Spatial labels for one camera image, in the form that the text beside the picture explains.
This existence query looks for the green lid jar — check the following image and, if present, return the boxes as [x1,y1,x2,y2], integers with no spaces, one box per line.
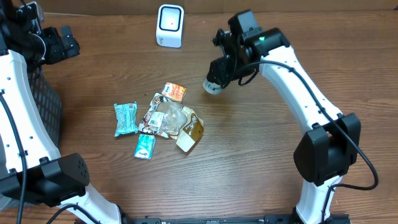
[203,79,223,95]

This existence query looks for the orange snack packet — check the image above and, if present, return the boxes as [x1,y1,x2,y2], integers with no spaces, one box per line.
[161,82,187,103]

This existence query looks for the brown clear snack bag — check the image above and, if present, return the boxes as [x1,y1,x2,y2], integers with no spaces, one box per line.
[138,93,205,152]

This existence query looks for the teal snack packet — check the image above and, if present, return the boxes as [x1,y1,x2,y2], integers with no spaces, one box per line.
[114,102,139,138]

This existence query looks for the teal tissue pack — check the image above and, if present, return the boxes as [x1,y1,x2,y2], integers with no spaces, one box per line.
[134,134,156,160]

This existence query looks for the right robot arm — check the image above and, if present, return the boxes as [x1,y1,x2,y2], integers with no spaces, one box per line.
[203,10,361,223]

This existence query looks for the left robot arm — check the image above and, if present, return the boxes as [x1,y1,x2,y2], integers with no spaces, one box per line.
[1,1,129,223]

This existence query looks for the white barcode scanner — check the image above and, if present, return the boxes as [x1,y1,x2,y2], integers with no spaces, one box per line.
[155,4,185,48]

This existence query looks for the grey plastic shopping basket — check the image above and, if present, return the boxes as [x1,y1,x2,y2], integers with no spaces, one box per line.
[0,65,63,209]

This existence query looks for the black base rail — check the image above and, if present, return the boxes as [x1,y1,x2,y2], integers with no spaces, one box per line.
[74,213,352,224]

